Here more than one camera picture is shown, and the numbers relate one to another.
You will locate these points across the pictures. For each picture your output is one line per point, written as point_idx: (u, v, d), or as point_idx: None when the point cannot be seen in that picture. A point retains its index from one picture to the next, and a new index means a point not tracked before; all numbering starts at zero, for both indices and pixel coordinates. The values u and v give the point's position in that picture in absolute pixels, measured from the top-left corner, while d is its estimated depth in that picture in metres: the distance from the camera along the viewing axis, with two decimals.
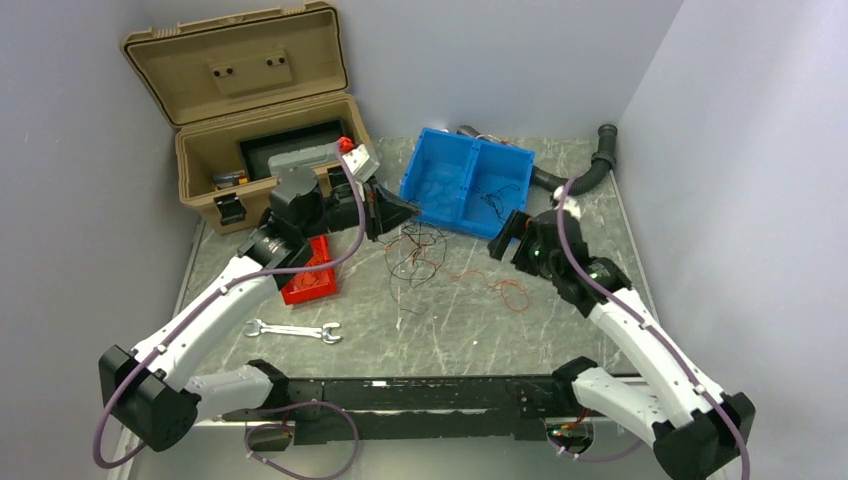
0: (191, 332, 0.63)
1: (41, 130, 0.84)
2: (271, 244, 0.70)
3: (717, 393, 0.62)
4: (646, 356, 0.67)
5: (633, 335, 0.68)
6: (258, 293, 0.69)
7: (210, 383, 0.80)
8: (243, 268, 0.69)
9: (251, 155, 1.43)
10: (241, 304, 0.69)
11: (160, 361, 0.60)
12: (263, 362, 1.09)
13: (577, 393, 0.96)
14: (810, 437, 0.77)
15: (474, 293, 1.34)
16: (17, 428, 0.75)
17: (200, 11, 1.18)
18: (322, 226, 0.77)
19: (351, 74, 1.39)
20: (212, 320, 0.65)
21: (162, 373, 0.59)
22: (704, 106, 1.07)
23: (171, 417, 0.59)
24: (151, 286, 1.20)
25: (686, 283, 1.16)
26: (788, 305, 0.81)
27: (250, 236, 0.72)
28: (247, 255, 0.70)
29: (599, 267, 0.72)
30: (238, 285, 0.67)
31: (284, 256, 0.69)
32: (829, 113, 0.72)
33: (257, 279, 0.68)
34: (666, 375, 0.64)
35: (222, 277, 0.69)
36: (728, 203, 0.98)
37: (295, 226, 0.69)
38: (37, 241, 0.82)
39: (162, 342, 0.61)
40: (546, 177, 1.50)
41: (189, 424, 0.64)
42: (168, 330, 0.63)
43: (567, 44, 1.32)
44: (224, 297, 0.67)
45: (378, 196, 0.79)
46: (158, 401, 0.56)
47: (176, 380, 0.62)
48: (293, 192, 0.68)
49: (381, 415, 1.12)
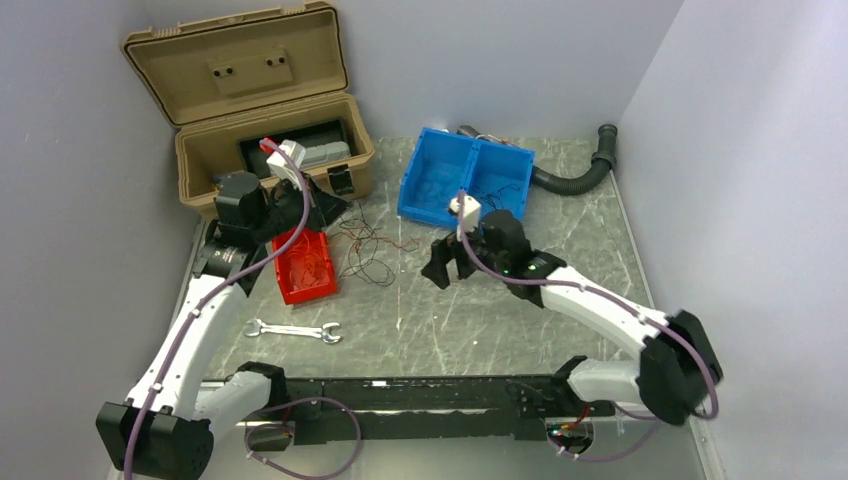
0: (182, 361, 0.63)
1: (42, 131, 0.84)
2: (225, 255, 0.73)
3: (657, 316, 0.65)
4: (590, 308, 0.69)
5: (577, 299, 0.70)
6: (230, 304, 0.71)
7: (214, 402, 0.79)
8: (207, 286, 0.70)
9: (251, 155, 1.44)
10: (218, 320, 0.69)
11: (162, 398, 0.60)
12: (251, 363, 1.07)
13: (575, 386, 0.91)
14: (808, 439, 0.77)
15: (474, 292, 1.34)
16: (19, 429, 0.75)
17: (200, 10, 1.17)
18: (272, 229, 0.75)
19: (351, 73, 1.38)
20: (196, 343, 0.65)
21: (168, 408, 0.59)
22: (704, 107, 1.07)
23: (194, 444, 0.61)
24: (151, 285, 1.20)
25: (686, 285, 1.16)
26: (791, 307, 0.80)
27: (200, 255, 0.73)
28: (206, 273, 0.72)
29: (535, 261, 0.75)
30: (209, 304, 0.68)
31: (244, 260, 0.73)
32: (830, 116, 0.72)
33: (226, 291, 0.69)
34: (614, 318, 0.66)
35: (189, 301, 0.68)
36: (727, 203, 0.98)
37: (249, 228, 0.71)
38: (37, 241, 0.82)
39: (155, 381, 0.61)
40: (546, 177, 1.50)
41: (209, 448, 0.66)
42: (156, 368, 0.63)
43: (567, 43, 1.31)
44: (198, 319, 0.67)
45: (314, 186, 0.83)
46: (181, 429, 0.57)
47: (185, 409, 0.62)
48: (239, 193, 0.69)
49: (381, 414, 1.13)
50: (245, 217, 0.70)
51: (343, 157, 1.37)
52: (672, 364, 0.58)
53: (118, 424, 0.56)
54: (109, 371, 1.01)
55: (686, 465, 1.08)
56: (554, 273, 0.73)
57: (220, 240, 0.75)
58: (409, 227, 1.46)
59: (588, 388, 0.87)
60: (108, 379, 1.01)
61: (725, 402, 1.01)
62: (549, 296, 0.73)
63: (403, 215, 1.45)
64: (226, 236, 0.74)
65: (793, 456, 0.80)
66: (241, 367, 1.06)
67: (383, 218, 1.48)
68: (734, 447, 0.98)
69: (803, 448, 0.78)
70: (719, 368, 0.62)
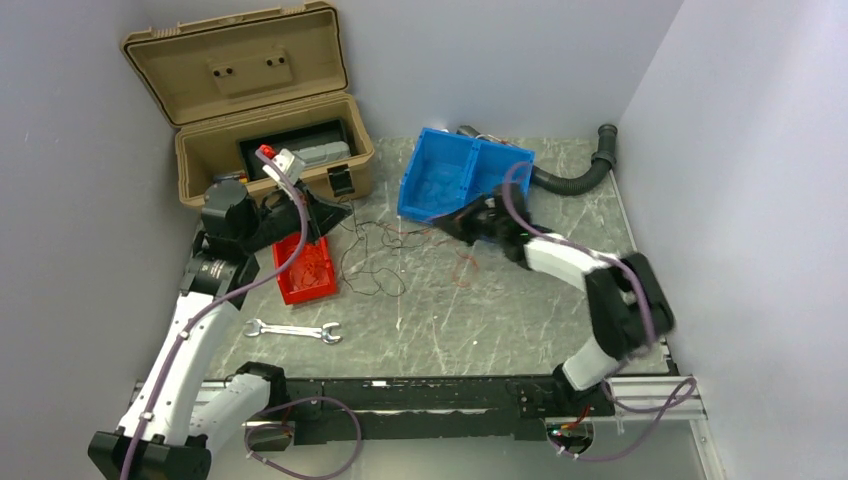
0: (172, 388, 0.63)
1: (41, 130, 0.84)
2: (212, 269, 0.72)
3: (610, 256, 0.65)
4: (559, 257, 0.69)
5: (552, 253, 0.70)
6: (219, 324, 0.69)
7: (213, 414, 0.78)
8: (195, 305, 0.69)
9: (251, 154, 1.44)
10: (208, 342, 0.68)
11: (153, 427, 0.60)
12: (251, 363, 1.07)
13: (569, 374, 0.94)
14: (807, 437, 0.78)
15: (474, 293, 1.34)
16: (18, 430, 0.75)
17: (200, 10, 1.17)
18: (261, 240, 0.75)
19: (351, 74, 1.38)
20: (185, 367, 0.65)
21: (159, 437, 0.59)
22: (703, 108, 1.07)
23: (188, 468, 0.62)
24: (151, 285, 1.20)
25: (685, 285, 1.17)
26: (793, 306, 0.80)
27: (188, 269, 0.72)
28: (194, 290, 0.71)
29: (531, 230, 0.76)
30: (198, 325, 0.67)
31: (233, 274, 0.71)
32: (829, 115, 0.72)
33: (215, 310, 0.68)
34: (575, 263, 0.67)
35: (178, 322, 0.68)
36: (727, 203, 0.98)
37: (237, 240, 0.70)
38: (38, 240, 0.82)
39: (145, 410, 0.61)
40: (546, 177, 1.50)
41: (207, 465, 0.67)
42: (146, 395, 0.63)
43: (567, 43, 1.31)
44: (186, 342, 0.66)
45: (311, 198, 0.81)
46: (172, 457, 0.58)
47: (178, 434, 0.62)
48: (225, 206, 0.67)
49: (381, 414, 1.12)
50: (232, 229, 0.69)
51: (343, 157, 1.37)
52: (611, 291, 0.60)
53: (109, 455, 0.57)
54: (109, 370, 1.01)
55: (686, 465, 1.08)
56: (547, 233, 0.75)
57: (208, 253, 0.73)
58: (408, 227, 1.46)
59: (579, 377, 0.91)
60: (108, 379, 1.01)
61: (724, 401, 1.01)
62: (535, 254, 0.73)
63: (403, 215, 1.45)
64: (214, 249, 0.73)
65: (793, 455, 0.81)
66: (241, 367, 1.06)
67: (384, 217, 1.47)
68: (733, 447, 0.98)
69: (804, 446, 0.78)
70: (670, 312, 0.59)
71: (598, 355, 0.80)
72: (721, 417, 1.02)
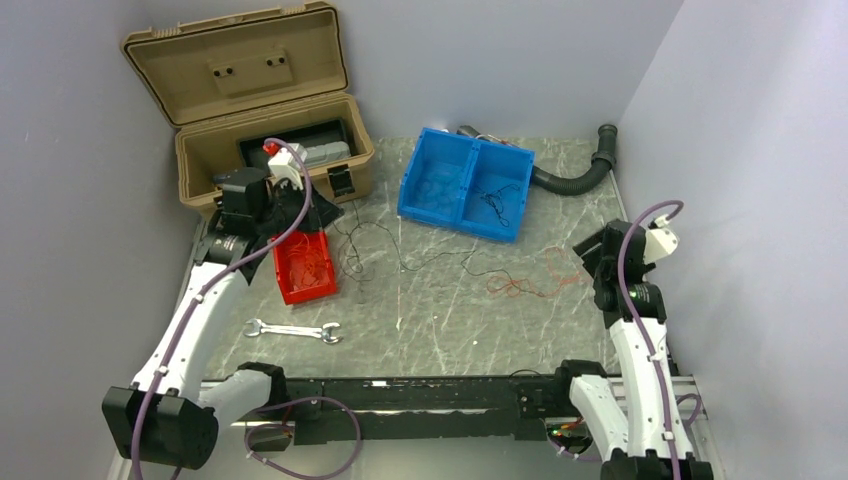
0: (186, 346, 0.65)
1: (41, 131, 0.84)
2: (226, 243, 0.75)
3: (680, 449, 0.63)
4: (632, 371, 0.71)
5: (636, 360, 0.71)
6: (230, 292, 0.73)
7: (216, 394, 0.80)
8: (209, 273, 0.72)
9: (251, 154, 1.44)
10: (221, 307, 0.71)
11: (168, 381, 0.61)
12: (252, 363, 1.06)
13: (574, 389, 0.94)
14: (806, 438, 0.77)
15: (474, 293, 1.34)
16: (19, 429, 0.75)
17: (200, 10, 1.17)
18: (274, 224, 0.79)
19: (352, 73, 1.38)
20: (201, 327, 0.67)
21: (174, 391, 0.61)
22: (703, 109, 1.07)
23: (199, 429, 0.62)
24: (151, 285, 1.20)
25: (684, 286, 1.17)
26: (794, 308, 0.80)
27: (201, 244, 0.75)
28: (207, 261, 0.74)
29: (640, 289, 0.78)
30: (212, 290, 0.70)
31: (245, 247, 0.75)
32: (828, 116, 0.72)
33: (228, 278, 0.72)
34: (644, 410, 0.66)
35: (193, 288, 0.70)
36: (727, 204, 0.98)
37: (252, 216, 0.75)
38: (37, 239, 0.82)
39: (161, 364, 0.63)
40: (546, 177, 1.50)
41: (214, 435, 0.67)
42: (162, 353, 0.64)
43: (567, 42, 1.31)
44: (201, 305, 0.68)
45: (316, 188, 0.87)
46: (186, 412, 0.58)
47: (190, 392, 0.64)
48: (245, 181, 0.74)
49: (381, 414, 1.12)
50: (249, 206, 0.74)
51: (343, 157, 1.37)
52: None
53: (124, 409, 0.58)
54: (109, 371, 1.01)
55: None
56: (648, 321, 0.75)
57: (222, 230, 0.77)
58: (409, 227, 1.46)
59: (583, 398, 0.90)
60: (108, 379, 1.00)
61: (724, 403, 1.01)
62: (621, 337, 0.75)
63: (403, 215, 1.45)
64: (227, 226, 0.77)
65: (792, 456, 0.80)
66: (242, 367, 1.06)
67: (383, 218, 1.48)
68: (732, 447, 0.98)
69: (802, 448, 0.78)
70: None
71: (598, 439, 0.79)
72: (720, 418, 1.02)
